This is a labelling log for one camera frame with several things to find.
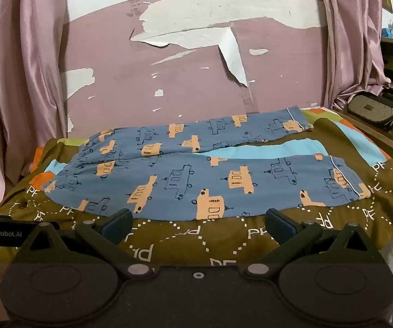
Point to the brown printed blanket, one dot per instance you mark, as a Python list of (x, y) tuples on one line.
[(186, 241)]

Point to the black mesh chair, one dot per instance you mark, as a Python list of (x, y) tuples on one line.
[(384, 109)]

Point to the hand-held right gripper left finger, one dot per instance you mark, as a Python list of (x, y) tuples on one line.
[(115, 224)]

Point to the blue printed pants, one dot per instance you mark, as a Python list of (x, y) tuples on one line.
[(182, 177)]

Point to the pink curtain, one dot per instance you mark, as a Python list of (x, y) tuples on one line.
[(15, 75), (351, 34)]

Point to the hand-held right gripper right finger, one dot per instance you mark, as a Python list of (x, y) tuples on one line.
[(279, 224)]

